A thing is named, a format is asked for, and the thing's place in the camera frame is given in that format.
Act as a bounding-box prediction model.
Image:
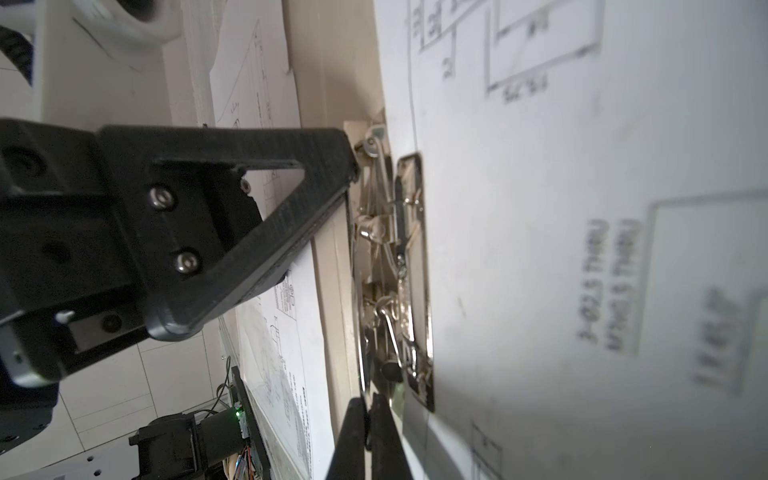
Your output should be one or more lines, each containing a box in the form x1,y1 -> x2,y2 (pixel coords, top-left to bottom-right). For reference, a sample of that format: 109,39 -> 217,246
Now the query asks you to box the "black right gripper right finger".
368,393 -> 413,480

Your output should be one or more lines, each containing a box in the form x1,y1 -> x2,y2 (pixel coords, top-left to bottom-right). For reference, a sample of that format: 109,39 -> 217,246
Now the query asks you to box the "metal folder clip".
350,124 -> 436,411

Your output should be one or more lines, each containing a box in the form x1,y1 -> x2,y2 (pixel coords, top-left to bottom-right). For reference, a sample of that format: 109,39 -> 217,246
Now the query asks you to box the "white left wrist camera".
0,0 -> 184,130

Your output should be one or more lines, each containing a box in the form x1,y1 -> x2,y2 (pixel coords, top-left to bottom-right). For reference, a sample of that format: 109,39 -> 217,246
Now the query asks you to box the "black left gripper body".
1,119 -> 347,388

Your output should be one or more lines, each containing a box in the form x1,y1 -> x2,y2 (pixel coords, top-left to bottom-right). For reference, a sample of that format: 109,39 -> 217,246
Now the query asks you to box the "beige cardboard folder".
283,1 -> 383,438

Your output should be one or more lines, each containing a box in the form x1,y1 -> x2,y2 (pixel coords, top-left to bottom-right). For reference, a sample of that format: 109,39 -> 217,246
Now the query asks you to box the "red-stamped technical drawing sheet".
374,1 -> 767,479

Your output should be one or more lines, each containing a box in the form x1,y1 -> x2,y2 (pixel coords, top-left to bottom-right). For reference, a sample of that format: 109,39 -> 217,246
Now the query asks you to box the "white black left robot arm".
1,118 -> 358,452

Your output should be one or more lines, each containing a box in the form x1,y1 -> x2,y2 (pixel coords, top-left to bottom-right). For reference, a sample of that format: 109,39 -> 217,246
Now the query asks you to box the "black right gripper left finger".
326,397 -> 368,480

